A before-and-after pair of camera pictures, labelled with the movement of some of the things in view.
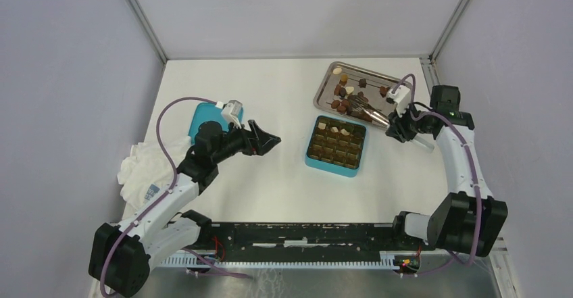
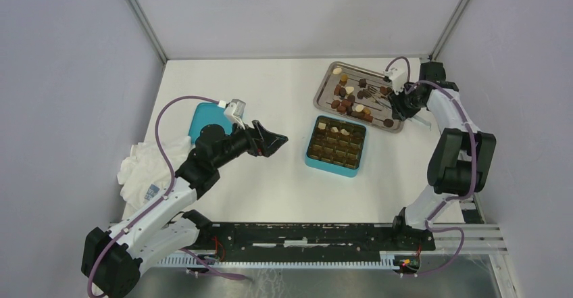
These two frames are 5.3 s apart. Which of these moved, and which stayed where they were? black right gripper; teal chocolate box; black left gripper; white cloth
Moved: black right gripper
Stayed: white cloth; teal chocolate box; black left gripper
